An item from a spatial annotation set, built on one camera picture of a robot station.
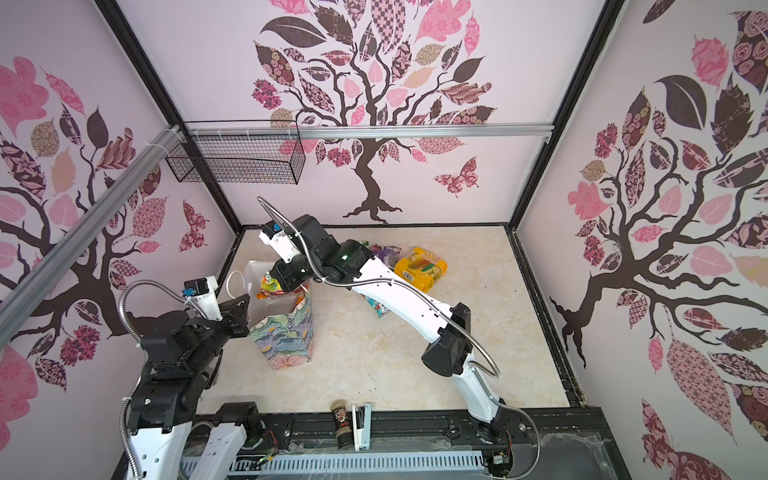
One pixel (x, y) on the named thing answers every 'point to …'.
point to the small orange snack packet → (269, 286)
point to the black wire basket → (246, 151)
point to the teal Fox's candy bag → (379, 307)
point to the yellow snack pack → (421, 268)
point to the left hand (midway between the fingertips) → (251, 302)
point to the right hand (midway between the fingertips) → (271, 269)
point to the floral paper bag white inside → (281, 323)
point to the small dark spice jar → (344, 434)
